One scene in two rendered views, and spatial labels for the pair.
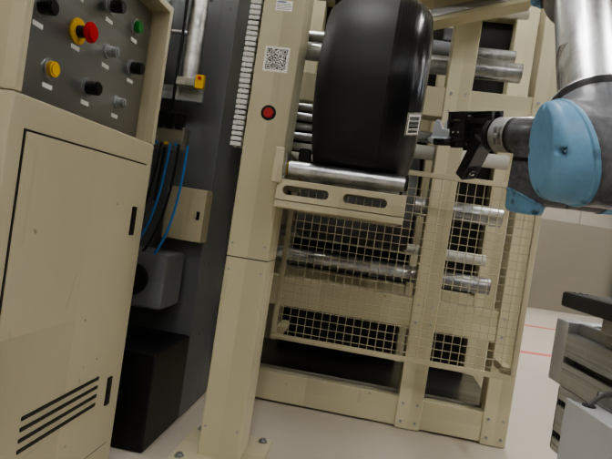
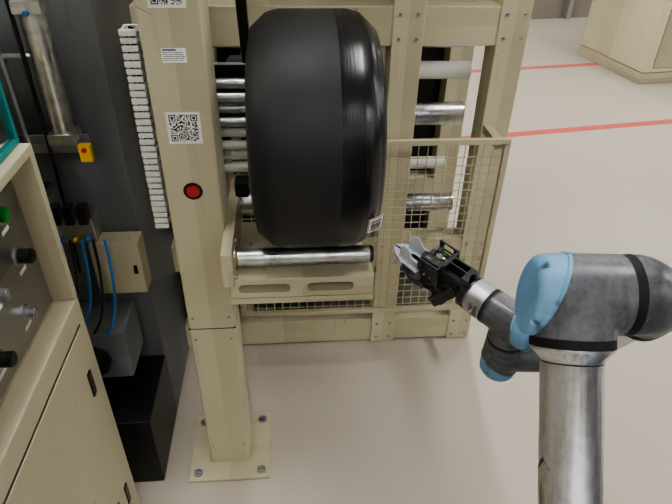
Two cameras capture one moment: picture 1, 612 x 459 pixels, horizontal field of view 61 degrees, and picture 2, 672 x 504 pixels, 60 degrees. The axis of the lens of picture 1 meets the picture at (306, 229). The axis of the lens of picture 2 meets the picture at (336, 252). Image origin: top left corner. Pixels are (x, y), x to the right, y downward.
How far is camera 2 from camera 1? 1.02 m
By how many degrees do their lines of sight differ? 36
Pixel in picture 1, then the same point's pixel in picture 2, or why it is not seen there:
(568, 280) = not seen: outside the picture
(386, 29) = (331, 135)
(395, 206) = (363, 285)
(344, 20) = (274, 125)
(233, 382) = (229, 415)
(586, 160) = not seen: outside the picture
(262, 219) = (219, 293)
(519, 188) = (494, 367)
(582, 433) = not seen: outside the picture
